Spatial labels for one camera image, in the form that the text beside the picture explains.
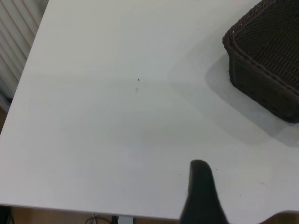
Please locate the white ribbed radiator panel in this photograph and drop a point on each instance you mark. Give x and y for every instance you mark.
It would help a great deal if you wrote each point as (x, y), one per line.
(16, 37)

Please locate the dark brown wicker basket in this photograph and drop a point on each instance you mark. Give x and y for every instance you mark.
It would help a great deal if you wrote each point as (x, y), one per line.
(264, 60)

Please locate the grey metal table leg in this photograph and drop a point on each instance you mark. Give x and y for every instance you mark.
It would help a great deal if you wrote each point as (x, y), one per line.
(125, 220)

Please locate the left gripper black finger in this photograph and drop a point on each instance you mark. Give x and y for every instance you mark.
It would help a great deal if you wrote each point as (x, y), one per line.
(201, 198)

